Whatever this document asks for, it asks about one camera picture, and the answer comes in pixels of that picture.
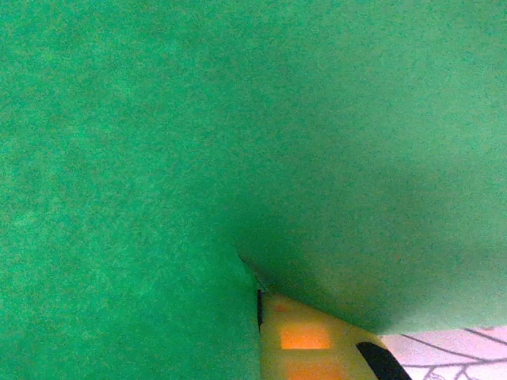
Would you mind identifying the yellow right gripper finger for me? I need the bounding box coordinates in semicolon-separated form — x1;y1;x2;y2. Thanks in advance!
256;288;414;380

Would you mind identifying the green square paper sheet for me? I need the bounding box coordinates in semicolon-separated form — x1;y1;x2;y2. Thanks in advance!
0;0;507;380

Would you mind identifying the floral patterned table cover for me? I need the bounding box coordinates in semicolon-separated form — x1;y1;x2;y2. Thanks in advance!
378;325;507;380

